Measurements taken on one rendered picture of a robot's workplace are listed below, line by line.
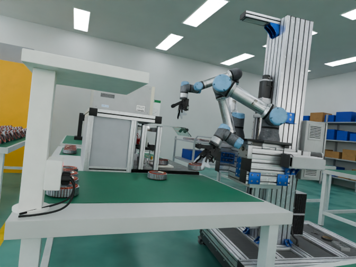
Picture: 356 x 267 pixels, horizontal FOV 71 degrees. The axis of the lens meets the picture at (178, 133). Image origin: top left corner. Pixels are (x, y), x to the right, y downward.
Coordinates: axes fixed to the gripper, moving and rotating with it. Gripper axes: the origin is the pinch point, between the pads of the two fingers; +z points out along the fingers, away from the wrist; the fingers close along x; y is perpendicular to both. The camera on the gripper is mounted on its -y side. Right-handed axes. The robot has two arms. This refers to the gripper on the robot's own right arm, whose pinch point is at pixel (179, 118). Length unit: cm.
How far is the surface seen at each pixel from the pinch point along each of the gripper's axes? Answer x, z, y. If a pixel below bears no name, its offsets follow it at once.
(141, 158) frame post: -69, 31, -39
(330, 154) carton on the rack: 345, 29, 537
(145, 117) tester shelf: -71, 6, -40
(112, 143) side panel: -72, 23, -58
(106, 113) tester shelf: -74, 6, -63
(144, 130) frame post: -69, 14, -40
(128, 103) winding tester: -58, -3, -50
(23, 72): 277, -64, -221
